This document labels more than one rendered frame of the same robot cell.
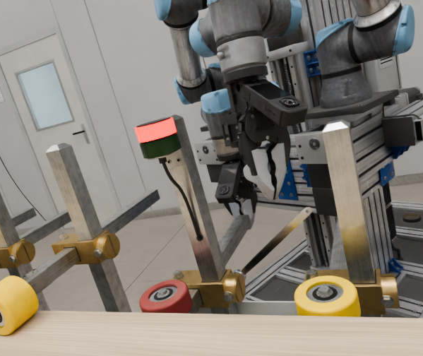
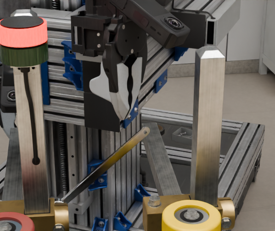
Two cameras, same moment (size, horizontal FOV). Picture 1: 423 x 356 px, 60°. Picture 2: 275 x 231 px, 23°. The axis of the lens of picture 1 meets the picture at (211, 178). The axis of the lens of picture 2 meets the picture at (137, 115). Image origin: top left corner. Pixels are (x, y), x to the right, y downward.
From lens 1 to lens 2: 0.46 m
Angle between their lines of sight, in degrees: 32
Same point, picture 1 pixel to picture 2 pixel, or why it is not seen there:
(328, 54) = not seen: outside the picture
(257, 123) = (126, 35)
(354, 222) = (210, 147)
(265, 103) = (148, 19)
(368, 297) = not seen: hidden behind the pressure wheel
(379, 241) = (129, 162)
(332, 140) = (209, 67)
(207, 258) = (39, 185)
